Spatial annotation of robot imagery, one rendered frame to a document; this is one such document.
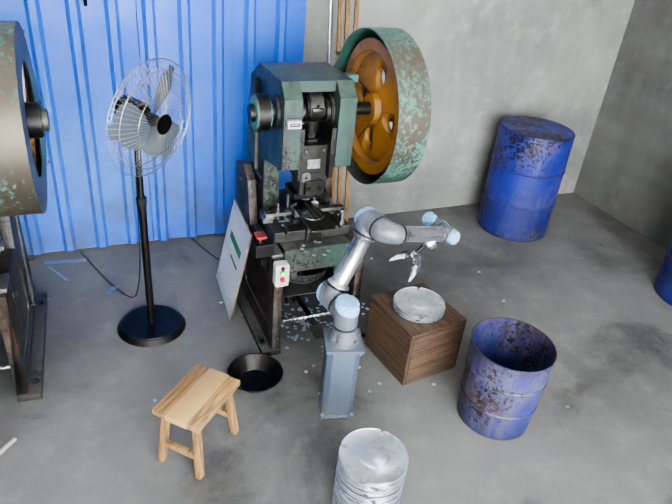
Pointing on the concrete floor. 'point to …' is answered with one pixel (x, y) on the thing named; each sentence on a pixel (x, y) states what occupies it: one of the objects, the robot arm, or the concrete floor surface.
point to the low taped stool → (196, 411)
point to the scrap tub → (504, 377)
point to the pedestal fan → (149, 327)
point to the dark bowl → (256, 372)
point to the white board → (233, 257)
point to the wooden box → (413, 339)
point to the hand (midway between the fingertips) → (398, 271)
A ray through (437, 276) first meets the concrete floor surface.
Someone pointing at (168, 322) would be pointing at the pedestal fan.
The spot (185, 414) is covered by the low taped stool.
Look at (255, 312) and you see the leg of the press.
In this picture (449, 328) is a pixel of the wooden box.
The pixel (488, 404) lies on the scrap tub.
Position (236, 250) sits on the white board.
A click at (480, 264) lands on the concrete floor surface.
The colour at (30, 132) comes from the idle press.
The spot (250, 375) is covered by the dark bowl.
